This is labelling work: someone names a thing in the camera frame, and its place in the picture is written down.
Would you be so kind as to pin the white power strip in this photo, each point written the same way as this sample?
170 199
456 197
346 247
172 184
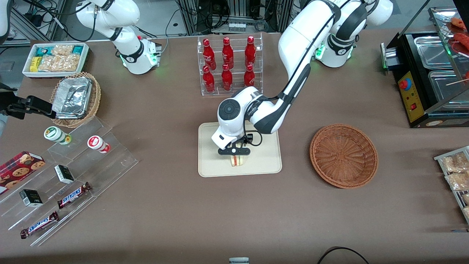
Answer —
236 26

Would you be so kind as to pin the red cola bottle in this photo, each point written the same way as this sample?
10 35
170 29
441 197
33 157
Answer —
209 80
209 55
249 78
226 79
250 52
227 54

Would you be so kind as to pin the clear rice cracker pack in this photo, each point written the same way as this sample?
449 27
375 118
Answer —
63 49
58 63

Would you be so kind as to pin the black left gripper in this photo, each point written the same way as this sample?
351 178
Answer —
244 140

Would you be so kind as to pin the red lid drink cup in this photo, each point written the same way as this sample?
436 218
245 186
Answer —
97 143

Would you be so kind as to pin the clear acrylic step stand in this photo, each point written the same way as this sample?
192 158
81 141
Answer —
110 161

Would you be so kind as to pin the clear cracker bag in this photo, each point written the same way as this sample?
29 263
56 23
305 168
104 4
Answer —
458 180
466 212
453 163
466 198

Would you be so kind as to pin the steel food pan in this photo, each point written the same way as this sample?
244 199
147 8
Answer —
432 51
445 90

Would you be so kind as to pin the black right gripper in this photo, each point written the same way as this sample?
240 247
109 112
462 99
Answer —
19 106

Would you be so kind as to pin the beige plastic tray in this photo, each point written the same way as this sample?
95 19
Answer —
263 161

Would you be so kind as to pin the green lid drink cup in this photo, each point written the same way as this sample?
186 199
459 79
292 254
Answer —
55 134

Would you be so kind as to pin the oval light wicker basket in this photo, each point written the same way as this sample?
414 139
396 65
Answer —
96 99

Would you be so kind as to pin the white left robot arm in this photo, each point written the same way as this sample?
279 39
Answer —
296 40

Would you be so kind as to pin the small black box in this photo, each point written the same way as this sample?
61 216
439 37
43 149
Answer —
30 198
64 173

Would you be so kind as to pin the triangular sandwich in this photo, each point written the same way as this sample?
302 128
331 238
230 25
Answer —
238 161

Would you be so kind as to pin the clear acrylic bottle rack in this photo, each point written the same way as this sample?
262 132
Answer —
236 91

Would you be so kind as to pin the glass warmer cover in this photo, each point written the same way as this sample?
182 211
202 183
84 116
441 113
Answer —
438 16

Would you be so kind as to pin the aluminium foil container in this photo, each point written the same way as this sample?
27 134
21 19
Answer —
71 97

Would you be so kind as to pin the teal snack pack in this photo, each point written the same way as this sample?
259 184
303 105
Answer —
78 49
43 51

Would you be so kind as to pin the white snack bin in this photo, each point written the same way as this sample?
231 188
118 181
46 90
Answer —
85 62

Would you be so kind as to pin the red cookie box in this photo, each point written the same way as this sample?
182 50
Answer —
18 168

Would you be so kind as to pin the snickers bar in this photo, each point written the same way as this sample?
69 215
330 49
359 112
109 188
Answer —
74 195
39 224

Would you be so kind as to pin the aluminium frame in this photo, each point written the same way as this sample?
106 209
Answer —
40 20

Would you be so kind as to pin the red sausage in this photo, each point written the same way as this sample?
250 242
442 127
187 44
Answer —
462 39
458 22

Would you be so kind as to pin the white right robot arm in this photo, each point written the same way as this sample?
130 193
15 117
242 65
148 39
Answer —
137 55

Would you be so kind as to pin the round brown wicker basket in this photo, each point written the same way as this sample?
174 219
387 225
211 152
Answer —
342 156

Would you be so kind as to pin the grey box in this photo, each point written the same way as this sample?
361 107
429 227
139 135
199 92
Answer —
239 260

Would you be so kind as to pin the black food warmer machine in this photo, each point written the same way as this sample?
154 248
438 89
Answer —
412 99

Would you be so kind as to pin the yellow snack pack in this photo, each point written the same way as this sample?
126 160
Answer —
34 63

